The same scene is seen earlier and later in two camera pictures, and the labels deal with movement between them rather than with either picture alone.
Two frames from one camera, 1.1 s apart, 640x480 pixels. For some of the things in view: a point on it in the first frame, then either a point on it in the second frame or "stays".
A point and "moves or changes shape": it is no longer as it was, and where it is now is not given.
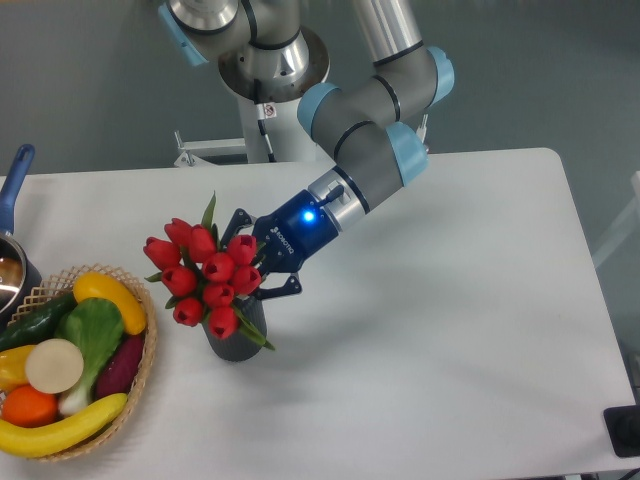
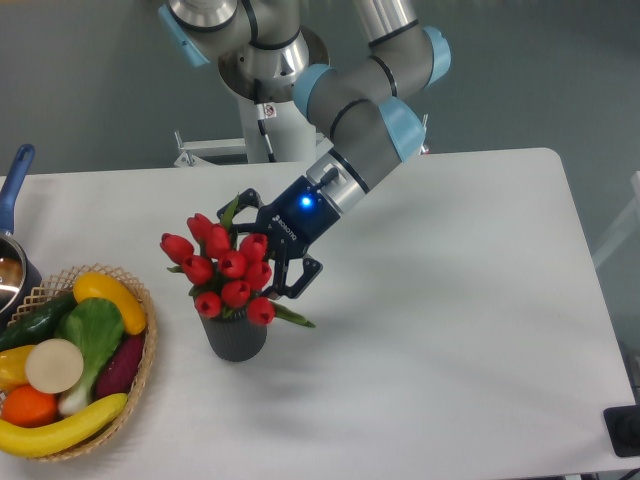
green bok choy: [95, 327] stays
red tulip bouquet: [204, 274] moves or changes shape
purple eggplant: [119, 367] stays
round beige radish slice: [54, 365] stays
